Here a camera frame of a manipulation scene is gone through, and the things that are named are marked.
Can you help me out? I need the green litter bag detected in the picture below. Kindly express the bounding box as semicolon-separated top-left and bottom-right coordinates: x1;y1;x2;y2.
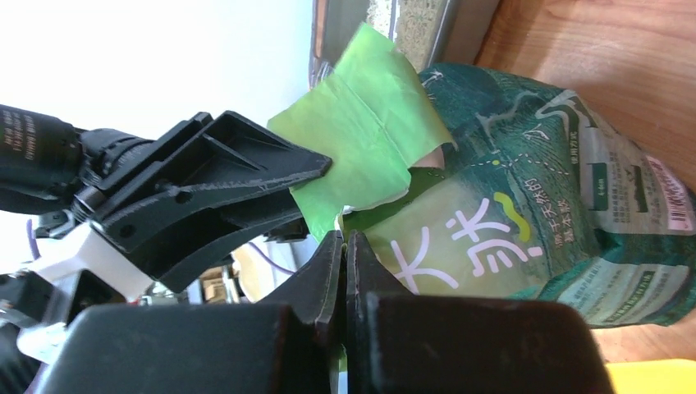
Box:
268;25;695;328

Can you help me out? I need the yellow plastic scoop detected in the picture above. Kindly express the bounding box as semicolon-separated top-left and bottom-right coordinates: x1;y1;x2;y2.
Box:
605;359;695;394

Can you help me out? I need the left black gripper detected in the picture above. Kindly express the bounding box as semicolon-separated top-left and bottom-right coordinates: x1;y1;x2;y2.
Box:
76;111;332;291

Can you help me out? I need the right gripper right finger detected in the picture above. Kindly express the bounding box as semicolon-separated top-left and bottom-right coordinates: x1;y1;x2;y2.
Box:
346;231;412;393

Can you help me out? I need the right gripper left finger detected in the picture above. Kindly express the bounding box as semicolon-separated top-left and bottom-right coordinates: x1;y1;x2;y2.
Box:
261;231;344;393

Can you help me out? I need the grey litter box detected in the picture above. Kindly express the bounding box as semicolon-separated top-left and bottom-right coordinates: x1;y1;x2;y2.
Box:
309;0;500;88

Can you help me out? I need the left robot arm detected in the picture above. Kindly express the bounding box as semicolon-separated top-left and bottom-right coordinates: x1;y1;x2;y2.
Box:
1;106;332;291

